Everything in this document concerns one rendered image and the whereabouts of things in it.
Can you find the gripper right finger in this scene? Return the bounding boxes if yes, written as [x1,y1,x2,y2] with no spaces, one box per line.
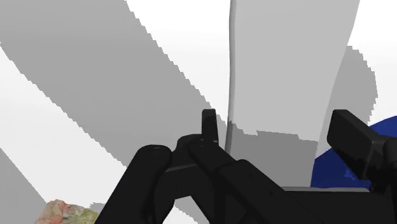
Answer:
[326,109,397,191]

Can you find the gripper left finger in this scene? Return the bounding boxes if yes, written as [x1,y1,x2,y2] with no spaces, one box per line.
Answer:
[94,108,325,224]

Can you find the dark blue rounded thing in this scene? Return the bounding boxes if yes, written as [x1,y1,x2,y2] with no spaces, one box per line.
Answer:
[310,116,397,191]

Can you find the red green mottled lump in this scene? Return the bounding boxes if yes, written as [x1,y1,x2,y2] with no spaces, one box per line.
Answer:
[34,199,101,224]

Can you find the white tall rounded thing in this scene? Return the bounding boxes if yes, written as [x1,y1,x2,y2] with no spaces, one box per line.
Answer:
[224,0,361,188]

